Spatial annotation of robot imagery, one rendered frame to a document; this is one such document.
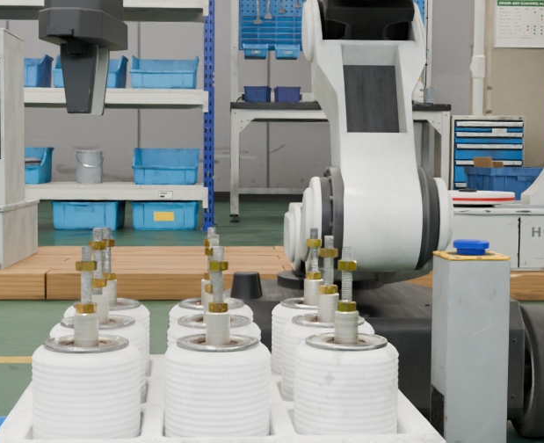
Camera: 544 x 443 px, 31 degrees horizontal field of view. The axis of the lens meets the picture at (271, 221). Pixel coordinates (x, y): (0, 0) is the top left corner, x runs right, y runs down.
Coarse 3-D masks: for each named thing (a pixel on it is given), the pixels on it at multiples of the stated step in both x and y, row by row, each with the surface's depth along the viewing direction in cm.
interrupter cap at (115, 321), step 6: (66, 318) 102; (72, 318) 103; (114, 318) 103; (120, 318) 103; (126, 318) 103; (132, 318) 102; (60, 324) 100; (66, 324) 99; (72, 324) 98; (102, 324) 99; (108, 324) 99; (114, 324) 98; (120, 324) 99; (126, 324) 99; (132, 324) 100
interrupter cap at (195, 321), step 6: (180, 318) 102; (186, 318) 103; (192, 318) 103; (198, 318) 104; (234, 318) 104; (240, 318) 103; (246, 318) 103; (180, 324) 101; (186, 324) 100; (192, 324) 99; (198, 324) 99; (204, 324) 99; (234, 324) 99; (240, 324) 100; (246, 324) 101
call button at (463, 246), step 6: (456, 240) 112; (462, 240) 111; (468, 240) 111; (474, 240) 111; (480, 240) 111; (486, 240) 112; (456, 246) 111; (462, 246) 110; (468, 246) 110; (474, 246) 110; (480, 246) 110; (486, 246) 111; (456, 252) 112; (462, 252) 111; (468, 252) 110; (474, 252) 110; (480, 252) 111
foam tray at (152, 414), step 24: (24, 408) 95; (144, 408) 96; (288, 408) 96; (408, 408) 96; (0, 432) 87; (24, 432) 87; (144, 432) 87; (288, 432) 87; (408, 432) 88; (432, 432) 88
